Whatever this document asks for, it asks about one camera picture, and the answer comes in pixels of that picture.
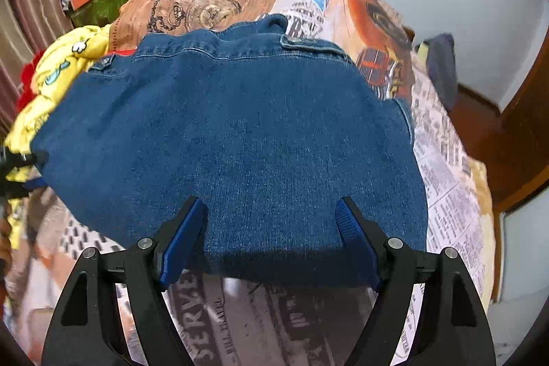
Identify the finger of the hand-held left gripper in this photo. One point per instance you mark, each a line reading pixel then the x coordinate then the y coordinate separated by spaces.
pixel 19 190
pixel 19 160

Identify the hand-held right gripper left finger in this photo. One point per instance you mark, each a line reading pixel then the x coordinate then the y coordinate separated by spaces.
pixel 176 246

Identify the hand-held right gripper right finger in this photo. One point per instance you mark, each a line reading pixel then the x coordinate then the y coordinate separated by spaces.
pixel 358 237

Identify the blue denim jacket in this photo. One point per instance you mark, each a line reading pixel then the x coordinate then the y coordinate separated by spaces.
pixel 236 134

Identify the red fleece cloth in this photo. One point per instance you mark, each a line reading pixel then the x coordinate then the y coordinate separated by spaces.
pixel 28 74

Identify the yellow cartoon print garment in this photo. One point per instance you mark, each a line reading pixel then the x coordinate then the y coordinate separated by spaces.
pixel 64 66

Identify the printed blanket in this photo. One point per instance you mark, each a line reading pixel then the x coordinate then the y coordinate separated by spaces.
pixel 441 160

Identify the green patterned bag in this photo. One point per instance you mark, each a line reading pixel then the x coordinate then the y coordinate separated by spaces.
pixel 105 8

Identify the grey blue backpack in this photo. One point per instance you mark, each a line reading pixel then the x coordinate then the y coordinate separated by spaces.
pixel 444 66

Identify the wooden door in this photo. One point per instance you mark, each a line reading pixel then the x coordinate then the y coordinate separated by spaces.
pixel 532 91

